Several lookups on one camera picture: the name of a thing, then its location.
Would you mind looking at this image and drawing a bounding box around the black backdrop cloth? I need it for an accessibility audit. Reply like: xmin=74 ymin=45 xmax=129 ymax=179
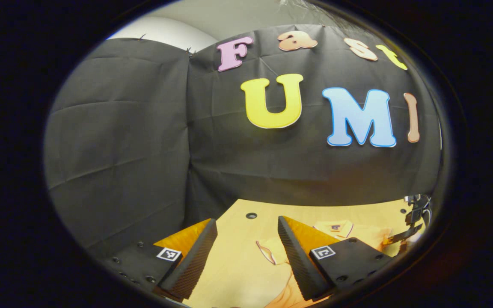
xmin=43 ymin=25 xmax=444 ymax=257

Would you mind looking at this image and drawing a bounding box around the orange T-shirt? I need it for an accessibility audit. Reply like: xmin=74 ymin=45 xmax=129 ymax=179
xmin=255 ymin=220 xmax=395 ymax=308

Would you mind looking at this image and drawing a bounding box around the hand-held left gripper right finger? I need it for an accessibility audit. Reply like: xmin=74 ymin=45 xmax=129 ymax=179
xmin=277 ymin=216 xmax=395 ymax=301

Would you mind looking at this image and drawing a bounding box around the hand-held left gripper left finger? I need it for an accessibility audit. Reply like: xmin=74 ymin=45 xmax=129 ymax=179
xmin=101 ymin=218 xmax=218 ymax=301

